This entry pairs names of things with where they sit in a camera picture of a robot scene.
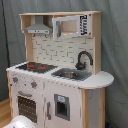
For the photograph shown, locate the white toy microwave door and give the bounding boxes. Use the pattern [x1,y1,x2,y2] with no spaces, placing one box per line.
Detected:
[52,14,91,40]

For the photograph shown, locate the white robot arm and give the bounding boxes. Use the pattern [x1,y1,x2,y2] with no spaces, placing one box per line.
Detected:
[3,115,36,128]

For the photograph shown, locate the wooden toy kitchen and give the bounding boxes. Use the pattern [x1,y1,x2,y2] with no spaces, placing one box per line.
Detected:
[7,11,114,128]

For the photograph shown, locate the grey toy sink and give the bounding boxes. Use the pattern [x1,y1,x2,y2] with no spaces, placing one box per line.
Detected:
[52,68,92,81]

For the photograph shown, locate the black toy faucet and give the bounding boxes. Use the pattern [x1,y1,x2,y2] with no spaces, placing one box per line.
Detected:
[75,51,93,70]

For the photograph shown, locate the black stovetop red burners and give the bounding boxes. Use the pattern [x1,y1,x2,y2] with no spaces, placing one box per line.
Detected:
[18,62,55,73]

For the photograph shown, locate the right red stove knob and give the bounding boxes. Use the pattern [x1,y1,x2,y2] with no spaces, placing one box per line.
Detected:
[31,81,37,88]

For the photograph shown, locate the red stove knob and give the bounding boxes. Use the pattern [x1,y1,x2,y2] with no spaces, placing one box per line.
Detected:
[31,81,37,88]
[13,77,18,83]

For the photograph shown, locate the white fridge door with dispenser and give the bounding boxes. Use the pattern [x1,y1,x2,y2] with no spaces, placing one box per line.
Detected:
[45,81,82,128]

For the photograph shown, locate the grey range hood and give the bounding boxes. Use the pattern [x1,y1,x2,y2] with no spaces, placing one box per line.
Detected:
[24,16,52,35]

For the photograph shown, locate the left red stove knob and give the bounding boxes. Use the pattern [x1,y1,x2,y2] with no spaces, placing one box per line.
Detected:
[13,77,18,83]

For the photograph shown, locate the toy oven door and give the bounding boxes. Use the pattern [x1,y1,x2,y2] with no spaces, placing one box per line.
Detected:
[11,86,44,128]

